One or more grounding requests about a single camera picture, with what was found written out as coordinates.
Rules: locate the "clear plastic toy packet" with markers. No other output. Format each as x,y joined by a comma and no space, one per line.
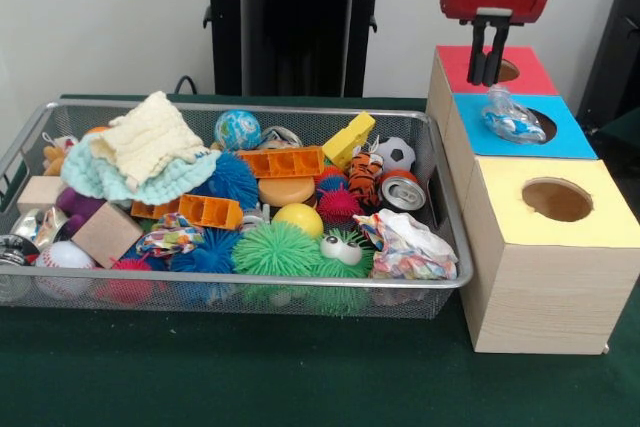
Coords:
515,119

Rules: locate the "mint knitted cloth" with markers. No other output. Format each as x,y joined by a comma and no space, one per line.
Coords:
170,182

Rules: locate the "cream knitted cloth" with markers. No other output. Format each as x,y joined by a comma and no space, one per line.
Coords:
150,139

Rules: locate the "wooden box with three holes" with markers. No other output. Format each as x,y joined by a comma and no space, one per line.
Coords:
550,297

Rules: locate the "yellow toy block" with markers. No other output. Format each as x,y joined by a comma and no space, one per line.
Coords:
350,137

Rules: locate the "silver drink can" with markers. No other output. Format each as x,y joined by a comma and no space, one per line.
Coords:
402,192

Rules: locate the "tiger striped plush toy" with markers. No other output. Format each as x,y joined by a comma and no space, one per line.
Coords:
364,174

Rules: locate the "orange long toy block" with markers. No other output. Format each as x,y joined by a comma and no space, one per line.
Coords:
282,163

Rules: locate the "yellow smooth ball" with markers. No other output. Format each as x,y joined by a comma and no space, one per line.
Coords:
298,219

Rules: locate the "globe print ball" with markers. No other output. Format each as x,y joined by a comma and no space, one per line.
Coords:
237,129

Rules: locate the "green spiky rubber ball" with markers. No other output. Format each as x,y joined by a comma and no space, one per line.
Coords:
275,249

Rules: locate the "dark green table cloth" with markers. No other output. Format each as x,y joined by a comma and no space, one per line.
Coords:
250,377

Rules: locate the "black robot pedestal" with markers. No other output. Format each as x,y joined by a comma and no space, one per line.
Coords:
300,37

